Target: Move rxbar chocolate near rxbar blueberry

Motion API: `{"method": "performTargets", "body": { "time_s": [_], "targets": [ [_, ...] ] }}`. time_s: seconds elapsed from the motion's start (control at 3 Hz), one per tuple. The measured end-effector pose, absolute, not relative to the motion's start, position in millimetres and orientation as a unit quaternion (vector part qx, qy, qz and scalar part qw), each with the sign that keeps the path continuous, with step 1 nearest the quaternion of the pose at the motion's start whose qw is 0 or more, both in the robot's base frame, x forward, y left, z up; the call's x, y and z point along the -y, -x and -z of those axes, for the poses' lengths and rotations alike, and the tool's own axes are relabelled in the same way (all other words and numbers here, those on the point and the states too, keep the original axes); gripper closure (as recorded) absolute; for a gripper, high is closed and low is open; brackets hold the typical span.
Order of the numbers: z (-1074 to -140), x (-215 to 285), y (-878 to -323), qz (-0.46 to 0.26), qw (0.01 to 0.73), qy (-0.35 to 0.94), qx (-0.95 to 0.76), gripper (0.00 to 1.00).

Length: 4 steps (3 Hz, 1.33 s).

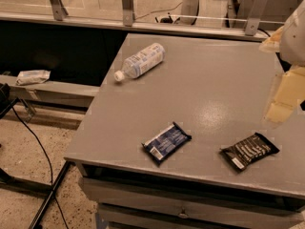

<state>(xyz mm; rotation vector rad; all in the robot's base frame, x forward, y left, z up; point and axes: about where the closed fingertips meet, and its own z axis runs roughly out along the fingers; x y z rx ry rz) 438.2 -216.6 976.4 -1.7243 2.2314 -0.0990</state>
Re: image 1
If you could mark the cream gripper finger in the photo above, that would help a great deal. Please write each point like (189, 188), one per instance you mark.
(290, 92)
(272, 43)

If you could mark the black chocolate rxbar wrapper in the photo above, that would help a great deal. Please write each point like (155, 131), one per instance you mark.
(248, 150)

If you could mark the blue blueberry rxbar wrapper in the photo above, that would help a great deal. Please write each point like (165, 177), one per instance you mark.
(165, 143)

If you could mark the clear plastic water bottle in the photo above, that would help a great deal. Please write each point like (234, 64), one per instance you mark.
(141, 62)

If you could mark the grey drawer cabinet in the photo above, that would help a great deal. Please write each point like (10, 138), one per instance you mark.
(129, 200)

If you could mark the crumpled white packet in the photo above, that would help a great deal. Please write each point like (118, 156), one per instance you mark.
(32, 77)

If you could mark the black metal stand leg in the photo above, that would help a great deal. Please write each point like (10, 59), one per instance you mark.
(35, 224)

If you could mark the grey metal bracket right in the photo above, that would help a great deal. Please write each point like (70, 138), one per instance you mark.
(254, 17)

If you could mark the grey metal bracket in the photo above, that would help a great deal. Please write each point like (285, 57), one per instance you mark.
(254, 17)
(128, 12)
(58, 10)

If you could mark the grey metal bracket middle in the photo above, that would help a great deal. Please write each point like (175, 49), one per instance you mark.
(128, 12)

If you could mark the grey metal bracket left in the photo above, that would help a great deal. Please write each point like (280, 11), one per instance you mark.
(58, 10)

